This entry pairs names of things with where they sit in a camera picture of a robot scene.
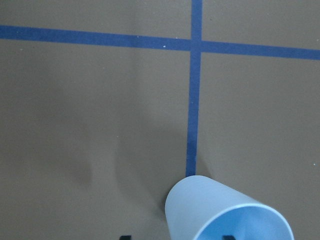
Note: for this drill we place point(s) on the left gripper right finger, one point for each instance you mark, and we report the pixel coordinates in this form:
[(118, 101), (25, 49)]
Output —
[(227, 237)]

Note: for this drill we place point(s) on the light blue cup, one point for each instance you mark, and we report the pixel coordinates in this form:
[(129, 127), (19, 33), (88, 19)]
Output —
[(200, 208)]

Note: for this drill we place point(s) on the blue tape grid lines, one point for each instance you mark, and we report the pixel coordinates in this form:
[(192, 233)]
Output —
[(195, 45)]

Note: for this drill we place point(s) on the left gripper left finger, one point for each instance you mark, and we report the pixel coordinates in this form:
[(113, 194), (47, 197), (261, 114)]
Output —
[(125, 237)]

